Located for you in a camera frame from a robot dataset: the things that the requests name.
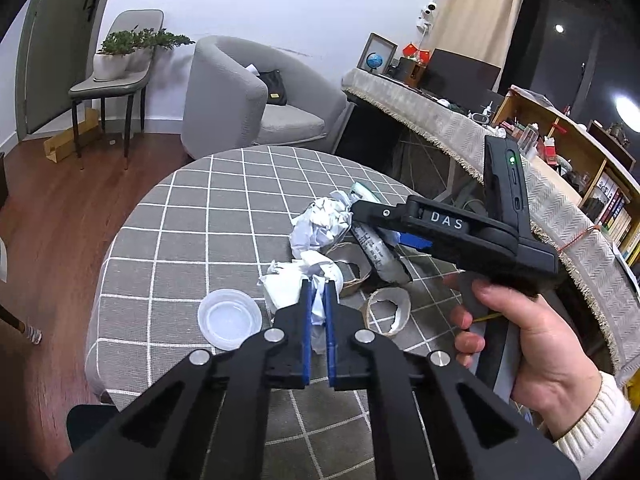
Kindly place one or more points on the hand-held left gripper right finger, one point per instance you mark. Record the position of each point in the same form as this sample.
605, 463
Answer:
330, 340

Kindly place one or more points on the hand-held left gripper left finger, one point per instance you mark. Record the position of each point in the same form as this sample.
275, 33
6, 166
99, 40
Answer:
306, 340

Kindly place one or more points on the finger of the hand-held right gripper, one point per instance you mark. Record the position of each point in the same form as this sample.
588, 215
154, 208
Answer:
375, 211
412, 242

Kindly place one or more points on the silver foil packet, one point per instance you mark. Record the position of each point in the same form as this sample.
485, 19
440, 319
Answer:
380, 257

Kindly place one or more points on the white paper ball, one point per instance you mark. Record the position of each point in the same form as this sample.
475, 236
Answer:
320, 225

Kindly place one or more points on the white tissue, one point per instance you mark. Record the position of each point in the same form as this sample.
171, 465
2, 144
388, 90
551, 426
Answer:
287, 285

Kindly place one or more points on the clear plastic lid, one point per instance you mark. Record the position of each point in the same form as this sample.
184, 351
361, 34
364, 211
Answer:
230, 320

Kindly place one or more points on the person's right forearm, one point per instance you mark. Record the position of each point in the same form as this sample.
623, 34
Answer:
595, 430

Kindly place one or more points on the person's right hand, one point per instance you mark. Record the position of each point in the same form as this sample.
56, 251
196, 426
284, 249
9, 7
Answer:
550, 350

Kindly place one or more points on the pale green wrapper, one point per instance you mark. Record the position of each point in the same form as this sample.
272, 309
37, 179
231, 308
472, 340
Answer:
365, 194

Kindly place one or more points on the cardboard tape roll core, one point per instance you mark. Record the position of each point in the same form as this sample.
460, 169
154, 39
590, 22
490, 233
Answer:
395, 317
350, 280

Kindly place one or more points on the long cloth-covered desk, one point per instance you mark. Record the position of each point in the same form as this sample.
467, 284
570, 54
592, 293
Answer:
555, 195

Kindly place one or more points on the row of books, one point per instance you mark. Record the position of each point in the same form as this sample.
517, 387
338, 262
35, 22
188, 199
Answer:
612, 205

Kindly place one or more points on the wooden shelf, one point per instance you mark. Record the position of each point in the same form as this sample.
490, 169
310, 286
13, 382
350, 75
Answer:
580, 145

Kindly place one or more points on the dark wooden box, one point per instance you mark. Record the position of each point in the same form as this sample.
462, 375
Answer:
405, 72

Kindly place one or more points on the round checkered table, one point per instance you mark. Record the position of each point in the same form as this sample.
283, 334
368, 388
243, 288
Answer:
225, 220

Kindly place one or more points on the small blue globe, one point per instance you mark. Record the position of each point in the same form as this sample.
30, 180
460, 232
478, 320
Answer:
374, 61

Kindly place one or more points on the black monitor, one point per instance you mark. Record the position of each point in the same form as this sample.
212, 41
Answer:
460, 77

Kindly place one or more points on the black bag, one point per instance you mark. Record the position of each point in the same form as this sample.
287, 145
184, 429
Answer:
274, 87

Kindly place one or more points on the small red flags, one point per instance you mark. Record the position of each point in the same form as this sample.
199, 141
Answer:
416, 51

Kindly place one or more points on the round lit lamp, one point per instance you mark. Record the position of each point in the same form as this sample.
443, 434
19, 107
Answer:
629, 114

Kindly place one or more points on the dark window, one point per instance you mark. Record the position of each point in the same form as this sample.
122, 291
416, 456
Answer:
565, 70

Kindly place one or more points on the white paper sheet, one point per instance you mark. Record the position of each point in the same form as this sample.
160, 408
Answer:
251, 70

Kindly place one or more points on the grey armchair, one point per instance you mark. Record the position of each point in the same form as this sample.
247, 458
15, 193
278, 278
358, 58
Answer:
220, 90

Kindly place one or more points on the beige curtain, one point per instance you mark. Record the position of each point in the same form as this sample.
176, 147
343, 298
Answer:
480, 10

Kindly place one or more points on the black stool seat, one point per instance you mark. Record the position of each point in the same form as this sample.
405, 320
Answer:
90, 425

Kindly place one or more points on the potted green plant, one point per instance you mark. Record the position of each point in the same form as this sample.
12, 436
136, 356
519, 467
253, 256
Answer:
112, 62
160, 39

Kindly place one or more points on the grey dining chair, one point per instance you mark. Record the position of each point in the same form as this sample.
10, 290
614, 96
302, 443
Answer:
107, 87

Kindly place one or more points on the cardboard box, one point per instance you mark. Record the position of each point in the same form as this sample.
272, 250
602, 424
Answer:
62, 142

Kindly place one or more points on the grey-green door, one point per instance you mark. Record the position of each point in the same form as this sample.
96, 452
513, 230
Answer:
55, 60

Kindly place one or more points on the wooden picture frame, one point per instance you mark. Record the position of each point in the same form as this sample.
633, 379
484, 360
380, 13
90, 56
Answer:
382, 45

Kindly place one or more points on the white security camera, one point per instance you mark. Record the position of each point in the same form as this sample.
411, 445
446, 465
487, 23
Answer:
428, 15

